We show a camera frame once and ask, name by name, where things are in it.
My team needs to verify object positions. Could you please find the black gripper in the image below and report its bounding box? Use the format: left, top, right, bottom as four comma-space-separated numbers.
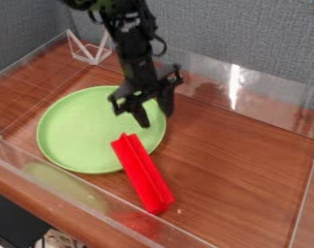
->
107, 40, 182, 128

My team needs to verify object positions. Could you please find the green round plate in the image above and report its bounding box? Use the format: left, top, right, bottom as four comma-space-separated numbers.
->
36, 85, 166, 174

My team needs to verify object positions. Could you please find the red cross-shaped bar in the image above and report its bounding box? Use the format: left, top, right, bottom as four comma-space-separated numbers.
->
110, 134, 175, 215

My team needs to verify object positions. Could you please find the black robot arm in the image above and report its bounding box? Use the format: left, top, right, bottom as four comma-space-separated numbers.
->
59, 0, 182, 128

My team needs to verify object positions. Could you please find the black cable loop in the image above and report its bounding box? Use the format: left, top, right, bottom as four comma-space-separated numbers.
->
150, 33, 169, 57

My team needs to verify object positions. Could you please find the clear acrylic corner bracket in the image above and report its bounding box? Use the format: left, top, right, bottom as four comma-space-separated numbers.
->
66, 29, 113, 65

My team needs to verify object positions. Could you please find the clear acrylic enclosure wall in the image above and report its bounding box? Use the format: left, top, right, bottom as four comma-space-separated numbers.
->
0, 36, 314, 248

